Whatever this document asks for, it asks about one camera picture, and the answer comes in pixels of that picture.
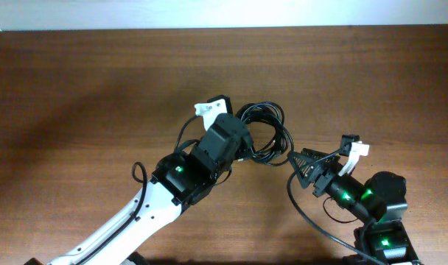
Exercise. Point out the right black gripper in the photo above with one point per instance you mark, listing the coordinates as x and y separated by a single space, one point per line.
320 177

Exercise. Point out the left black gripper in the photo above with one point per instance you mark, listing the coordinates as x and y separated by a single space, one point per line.
245 146

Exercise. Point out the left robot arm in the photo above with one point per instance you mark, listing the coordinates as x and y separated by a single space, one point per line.
180 180

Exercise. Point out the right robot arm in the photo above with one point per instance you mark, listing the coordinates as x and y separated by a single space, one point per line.
379 203

